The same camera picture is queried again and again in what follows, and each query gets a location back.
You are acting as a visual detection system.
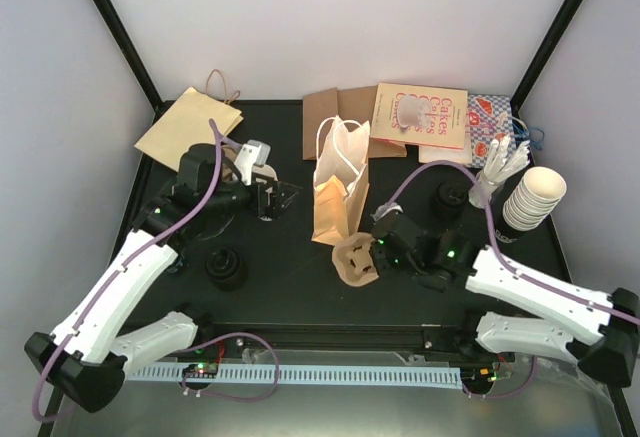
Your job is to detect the pulp cup carrier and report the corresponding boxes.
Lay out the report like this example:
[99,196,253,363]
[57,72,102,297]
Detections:
[332,232,379,288]

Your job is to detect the orange paper bag white handles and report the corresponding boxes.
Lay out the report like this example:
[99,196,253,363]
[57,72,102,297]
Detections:
[311,116,370,246]

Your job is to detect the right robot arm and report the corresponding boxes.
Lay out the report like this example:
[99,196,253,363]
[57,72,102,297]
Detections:
[370,210,639,388]

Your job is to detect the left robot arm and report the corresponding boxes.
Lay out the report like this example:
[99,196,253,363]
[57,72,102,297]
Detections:
[24,140,300,413]

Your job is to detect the stack of black cup lids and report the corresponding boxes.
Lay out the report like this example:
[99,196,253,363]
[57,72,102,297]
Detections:
[205,247,248,292]

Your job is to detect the yellow kraft paper bag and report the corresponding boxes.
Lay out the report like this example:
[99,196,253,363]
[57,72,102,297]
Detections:
[134,87,243,171]

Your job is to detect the brown flat paper bag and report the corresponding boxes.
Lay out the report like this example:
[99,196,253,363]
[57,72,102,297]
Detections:
[302,86,407,160]

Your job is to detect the cakes printed paper bag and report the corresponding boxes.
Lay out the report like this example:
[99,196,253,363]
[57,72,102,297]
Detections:
[370,83,469,150]

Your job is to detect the cup of white straws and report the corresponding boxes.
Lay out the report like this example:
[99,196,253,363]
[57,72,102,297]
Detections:
[469,136,530,208]

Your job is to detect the stack of plain paper cups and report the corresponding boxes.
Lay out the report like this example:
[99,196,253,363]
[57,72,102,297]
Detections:
[502,166,567,232]

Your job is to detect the blue checkered paper bag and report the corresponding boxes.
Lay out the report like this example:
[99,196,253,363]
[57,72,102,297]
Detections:
[418,94,517,168]

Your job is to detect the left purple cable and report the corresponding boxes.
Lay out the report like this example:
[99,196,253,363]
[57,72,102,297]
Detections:
[30,117,280,424]

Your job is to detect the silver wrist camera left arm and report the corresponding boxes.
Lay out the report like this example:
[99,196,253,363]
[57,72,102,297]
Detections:
[234,140,271,186]

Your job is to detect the white slotted cable duct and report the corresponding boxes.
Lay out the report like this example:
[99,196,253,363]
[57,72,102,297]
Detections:
[129,362,463,390]

